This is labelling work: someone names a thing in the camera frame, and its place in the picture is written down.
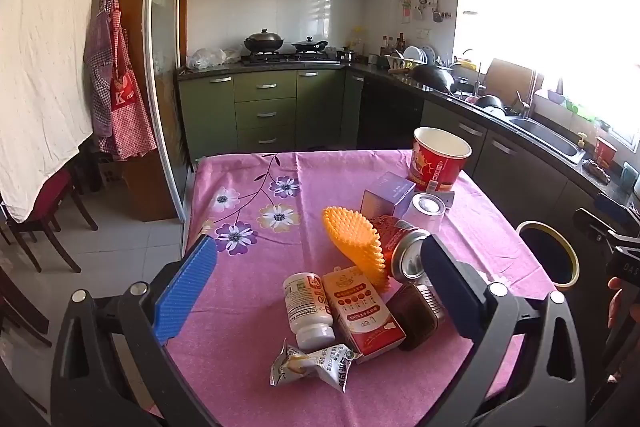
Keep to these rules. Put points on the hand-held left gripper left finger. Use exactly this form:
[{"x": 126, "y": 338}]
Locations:
[{"x": 185, "y": 292}]

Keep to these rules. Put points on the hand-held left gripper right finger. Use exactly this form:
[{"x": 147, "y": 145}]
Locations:
[{"x": 445, "y": 277}]

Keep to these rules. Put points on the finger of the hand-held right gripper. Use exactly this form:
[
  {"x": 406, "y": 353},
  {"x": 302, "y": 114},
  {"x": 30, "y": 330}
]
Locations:
[
  {"x": 595, "y": 229},
  {"x": 615, "y": 209}
]

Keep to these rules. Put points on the yellow-rimmed trash bin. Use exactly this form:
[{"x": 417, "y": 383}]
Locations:
[{"x": 550, "y": 257}]

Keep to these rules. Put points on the brown plastic tray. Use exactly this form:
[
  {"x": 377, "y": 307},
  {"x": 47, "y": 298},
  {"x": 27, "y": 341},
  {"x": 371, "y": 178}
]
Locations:
[{"x": 415, "y": 322}]

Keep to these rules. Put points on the red soda can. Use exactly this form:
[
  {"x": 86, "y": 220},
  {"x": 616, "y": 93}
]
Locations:
[{"x": 400, "y": 242}]

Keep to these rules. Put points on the red white milk carton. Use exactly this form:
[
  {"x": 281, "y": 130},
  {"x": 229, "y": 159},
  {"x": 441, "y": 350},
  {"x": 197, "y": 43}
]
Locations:
[{"x": 360, "y": 317}]

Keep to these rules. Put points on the purple cardboard box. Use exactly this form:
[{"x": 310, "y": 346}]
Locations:
[{"x": 385, "y": 197}]

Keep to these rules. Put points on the orange spiky foam mat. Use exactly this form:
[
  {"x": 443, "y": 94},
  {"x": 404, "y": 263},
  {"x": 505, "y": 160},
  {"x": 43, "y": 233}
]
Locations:
[{"x": 350, "y": 237}]

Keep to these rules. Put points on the red paper cup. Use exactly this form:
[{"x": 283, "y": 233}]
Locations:
[{"x": 435, "y": 167}]

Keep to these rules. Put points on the white pill bottle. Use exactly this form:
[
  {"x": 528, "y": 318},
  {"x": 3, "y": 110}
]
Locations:
[{"x": 305, "y": 307}]

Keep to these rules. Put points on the silver snack wrapper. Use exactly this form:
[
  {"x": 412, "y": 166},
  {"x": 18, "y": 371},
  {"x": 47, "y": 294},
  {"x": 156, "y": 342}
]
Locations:
[{"x": 320, "y": 364}]

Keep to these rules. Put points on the person's right hand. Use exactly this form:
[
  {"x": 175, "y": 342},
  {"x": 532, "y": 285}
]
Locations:
[{"x": 615, "y": 302}]

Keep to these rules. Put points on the pink floral tablecloth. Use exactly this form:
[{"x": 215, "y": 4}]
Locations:
[{"x": 250, "y": 267}]

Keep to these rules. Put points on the steel sink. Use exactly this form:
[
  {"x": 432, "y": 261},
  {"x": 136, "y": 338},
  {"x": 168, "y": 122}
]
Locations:
[{"x": 545, "y": 137}]

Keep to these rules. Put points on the dark base cabinets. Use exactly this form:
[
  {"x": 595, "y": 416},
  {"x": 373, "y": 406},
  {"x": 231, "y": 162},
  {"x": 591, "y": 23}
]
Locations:
[{"x": 500, "y": 167}]

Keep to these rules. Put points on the steel faucet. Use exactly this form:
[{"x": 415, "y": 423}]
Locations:
[{"x": 531, "y": 94}]

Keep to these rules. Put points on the black pot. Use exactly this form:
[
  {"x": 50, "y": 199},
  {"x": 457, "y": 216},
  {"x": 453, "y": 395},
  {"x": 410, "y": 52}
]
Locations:
[{"x": 490, "y": 104}]

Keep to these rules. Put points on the dark wooden chair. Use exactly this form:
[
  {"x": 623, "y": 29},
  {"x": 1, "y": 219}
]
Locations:
[{"x": 50, "y": 197}]

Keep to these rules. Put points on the wooden cutting board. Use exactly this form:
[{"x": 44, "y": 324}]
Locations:
[{"x": 507, "y": 79}]

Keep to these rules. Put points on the red checked apron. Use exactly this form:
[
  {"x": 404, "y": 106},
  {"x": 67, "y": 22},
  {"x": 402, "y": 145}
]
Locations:
[{"x": 130, "y": 117}]

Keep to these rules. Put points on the green base cabinets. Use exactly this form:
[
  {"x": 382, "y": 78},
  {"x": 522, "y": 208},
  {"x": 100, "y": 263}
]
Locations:
[{"x": 265, "y": 112}]

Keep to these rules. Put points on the large black wok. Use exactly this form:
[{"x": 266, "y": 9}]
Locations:
[{"x": 432, "y": 77}]

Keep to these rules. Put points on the dish rack with plates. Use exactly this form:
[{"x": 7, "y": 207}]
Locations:
[{"x": 415, "y": 56}]

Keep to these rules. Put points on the crumpled plastic bag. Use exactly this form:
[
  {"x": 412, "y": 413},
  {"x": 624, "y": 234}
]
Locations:
[{"x": 207, "y": 58}]

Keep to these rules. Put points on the sliding glass door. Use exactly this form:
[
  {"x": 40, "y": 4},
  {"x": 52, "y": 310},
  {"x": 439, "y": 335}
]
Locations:
[{"x": 165, "y": 57}]

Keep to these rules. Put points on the condiment bottles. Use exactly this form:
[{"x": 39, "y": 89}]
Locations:
[{"x": 395, "y": 44}]

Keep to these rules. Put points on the small steel pot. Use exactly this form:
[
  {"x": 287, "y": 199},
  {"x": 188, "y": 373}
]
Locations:
[{"x": 345, "y": 55}]

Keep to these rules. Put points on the purple checked apron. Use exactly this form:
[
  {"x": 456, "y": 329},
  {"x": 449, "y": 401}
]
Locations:
[{"x": 97, "y": 57}]

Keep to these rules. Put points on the gas stove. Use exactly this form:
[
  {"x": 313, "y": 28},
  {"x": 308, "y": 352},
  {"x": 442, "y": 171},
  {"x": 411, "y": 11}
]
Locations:
[{"x": 285, "y": 58}]

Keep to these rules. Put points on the black lidded wok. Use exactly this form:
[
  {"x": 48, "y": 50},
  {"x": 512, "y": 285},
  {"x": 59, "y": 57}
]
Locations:
[{"x": 264, "y": 41}]

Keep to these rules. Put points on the hanging kitchen utensils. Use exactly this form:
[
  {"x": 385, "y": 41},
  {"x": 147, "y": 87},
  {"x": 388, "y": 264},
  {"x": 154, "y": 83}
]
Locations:
[{"x": 436, "y": 9}]

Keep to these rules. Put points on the black lidded frying pan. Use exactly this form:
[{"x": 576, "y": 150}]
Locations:
[{"x": 309, "y": 44}]

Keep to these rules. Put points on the white hanging cloth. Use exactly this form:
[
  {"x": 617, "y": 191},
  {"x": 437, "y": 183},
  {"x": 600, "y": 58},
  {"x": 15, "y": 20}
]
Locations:
[{"x": 45, "y": 57}]

